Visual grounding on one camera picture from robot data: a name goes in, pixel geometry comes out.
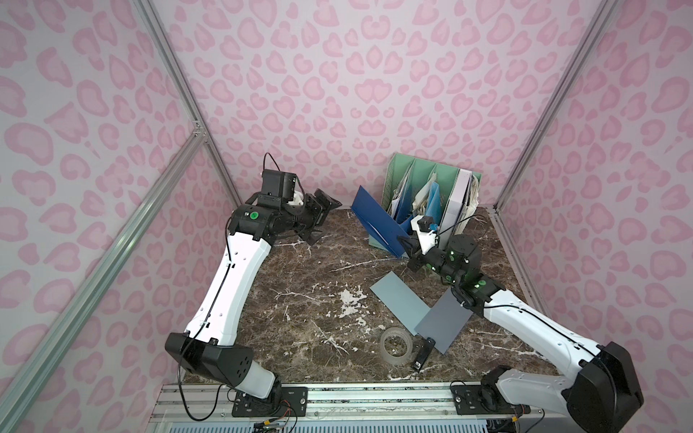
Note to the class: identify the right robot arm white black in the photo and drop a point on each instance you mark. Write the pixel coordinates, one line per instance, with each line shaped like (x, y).
(596, 385)

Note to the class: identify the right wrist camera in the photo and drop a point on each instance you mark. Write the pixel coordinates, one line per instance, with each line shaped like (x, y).
(426, 231)

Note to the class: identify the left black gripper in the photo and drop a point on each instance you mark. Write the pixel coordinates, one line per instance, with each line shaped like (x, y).
(315, 211)

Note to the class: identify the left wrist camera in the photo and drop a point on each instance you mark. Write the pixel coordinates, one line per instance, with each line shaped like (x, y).
(279, 184)

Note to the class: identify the clear tape roll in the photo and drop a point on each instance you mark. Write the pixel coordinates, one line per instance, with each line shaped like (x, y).
(396, 346)

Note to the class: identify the aluminium rail front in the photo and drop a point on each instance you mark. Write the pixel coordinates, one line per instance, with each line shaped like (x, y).
(362, 401)

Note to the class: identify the grey envelope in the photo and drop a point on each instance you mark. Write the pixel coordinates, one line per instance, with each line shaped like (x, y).
(444, 321)

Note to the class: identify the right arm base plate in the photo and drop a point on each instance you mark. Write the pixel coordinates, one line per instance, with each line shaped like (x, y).
(481, 400)

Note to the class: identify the blue folder in organizer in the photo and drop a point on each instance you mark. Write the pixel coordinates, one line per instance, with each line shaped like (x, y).
(433, 207)

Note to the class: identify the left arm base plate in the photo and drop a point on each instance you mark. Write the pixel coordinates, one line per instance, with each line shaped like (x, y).
(270, 400)

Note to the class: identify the dark blue envelope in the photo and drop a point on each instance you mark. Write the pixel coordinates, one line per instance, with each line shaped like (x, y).
(378, 223)

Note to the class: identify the small black stapler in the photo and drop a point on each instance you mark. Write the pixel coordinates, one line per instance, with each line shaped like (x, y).
(423, 355)

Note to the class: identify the green file organizer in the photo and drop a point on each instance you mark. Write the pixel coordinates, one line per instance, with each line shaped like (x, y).
(406, 190)

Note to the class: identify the light blue envelope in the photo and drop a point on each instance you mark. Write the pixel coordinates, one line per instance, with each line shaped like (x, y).
(408, 307)

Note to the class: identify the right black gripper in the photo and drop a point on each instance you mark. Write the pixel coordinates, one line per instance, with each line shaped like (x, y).
(414, 255)

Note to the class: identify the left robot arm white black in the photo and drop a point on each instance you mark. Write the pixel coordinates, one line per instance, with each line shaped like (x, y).
(207, 347)

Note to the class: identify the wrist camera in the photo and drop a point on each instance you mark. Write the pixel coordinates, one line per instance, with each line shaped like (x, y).
(279, 184)
(426, 231)

